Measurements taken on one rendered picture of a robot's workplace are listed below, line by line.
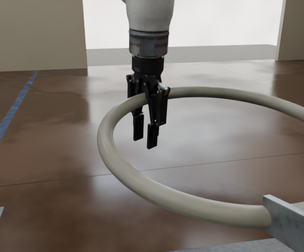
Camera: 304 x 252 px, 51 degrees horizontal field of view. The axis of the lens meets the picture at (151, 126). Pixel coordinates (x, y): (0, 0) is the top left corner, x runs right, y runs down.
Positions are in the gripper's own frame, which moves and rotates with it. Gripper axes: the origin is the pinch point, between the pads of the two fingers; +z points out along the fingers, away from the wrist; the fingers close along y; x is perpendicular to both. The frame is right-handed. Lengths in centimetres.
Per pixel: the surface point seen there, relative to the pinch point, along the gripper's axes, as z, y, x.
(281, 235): -9.7, 44.0, -17.1
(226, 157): 102, -66, 153
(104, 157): -10.1, 16.4, -23.9
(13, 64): 145, -572, 168
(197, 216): -9.4, 34.9, -22.1
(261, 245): 0.6, 39.5, -10.1
